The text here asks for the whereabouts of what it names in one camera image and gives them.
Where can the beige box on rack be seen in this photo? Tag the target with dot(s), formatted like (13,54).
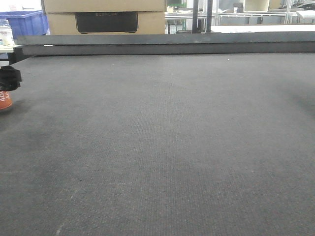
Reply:
(256,5)

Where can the upper cardboard box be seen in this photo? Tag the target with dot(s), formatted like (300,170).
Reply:
(69,6)

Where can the black vertical post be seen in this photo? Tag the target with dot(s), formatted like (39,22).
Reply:
(195,16)

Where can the blue plastic crate background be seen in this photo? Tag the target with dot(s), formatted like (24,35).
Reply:
(26,22)

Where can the white background table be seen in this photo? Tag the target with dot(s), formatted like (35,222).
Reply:
(262,28)

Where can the orange cylindrical capacitor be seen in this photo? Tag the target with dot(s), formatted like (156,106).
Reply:
(5,100)

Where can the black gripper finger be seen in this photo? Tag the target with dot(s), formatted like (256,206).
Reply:
(10,78)

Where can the clear plastic bottle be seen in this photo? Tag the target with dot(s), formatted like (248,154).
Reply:
(6,36)

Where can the dark grey table edge rail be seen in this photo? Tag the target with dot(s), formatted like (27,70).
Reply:
(175,44)

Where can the lower cardboard box black panel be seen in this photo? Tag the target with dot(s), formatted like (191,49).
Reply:
(148,23)

